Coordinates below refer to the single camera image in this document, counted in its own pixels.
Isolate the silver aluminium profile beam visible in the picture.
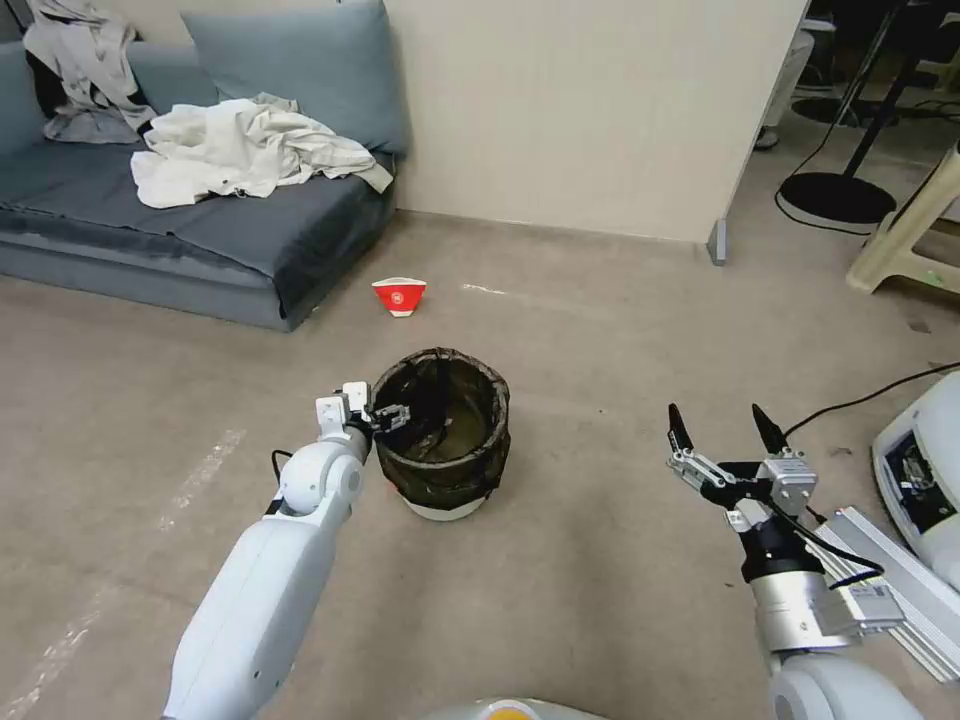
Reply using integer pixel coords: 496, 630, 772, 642
812, 505, 960, 685

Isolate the white robot front shell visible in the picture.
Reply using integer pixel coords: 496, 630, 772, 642
423, 695, 583, 720

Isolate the black floor cable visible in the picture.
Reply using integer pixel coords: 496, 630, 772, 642
779, 362, 960, 441

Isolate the crumpled grey beige jacket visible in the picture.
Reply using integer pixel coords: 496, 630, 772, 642
22, 0, 160, 145

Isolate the black round-base floor stand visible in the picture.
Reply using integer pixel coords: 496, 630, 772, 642
775, 0, 948, 227
790, 0, 905, 128

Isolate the blue grey fabric sofa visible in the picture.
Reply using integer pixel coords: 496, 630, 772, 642
0, 0, 412, 333

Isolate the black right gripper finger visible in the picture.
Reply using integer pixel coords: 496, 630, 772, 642
752, 404, 789, 460
665, 403, 742, 505

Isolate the small blue grey cushion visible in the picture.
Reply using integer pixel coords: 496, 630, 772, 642
128, 41, 220, 115

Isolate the large blue grey cushion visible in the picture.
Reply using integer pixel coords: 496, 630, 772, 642
182, 0, 412, 157

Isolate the white trash can black liner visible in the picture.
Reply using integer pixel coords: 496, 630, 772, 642
371, 345, 514, 523

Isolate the white chair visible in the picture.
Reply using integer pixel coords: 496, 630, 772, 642
763, 20, 817, 151

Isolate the beige plastic stool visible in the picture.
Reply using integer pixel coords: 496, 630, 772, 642
845, 140, 960, 314

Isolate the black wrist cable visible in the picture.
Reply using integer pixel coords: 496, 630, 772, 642
718, 458, 888, 588
269, 448, 296, 519

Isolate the crumpled cream cloth garment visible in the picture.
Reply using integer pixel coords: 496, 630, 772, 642
130, 92, 394, 210

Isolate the white machine housing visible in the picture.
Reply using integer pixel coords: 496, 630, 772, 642
871, 370, 960, 595

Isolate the crushed red paper cup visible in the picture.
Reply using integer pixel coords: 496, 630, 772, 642
371, 275, 431, 321

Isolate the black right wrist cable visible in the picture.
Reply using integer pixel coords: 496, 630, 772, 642
718, 458, 888, 588

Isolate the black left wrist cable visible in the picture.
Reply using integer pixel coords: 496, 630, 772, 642
269, 448, 296, 519

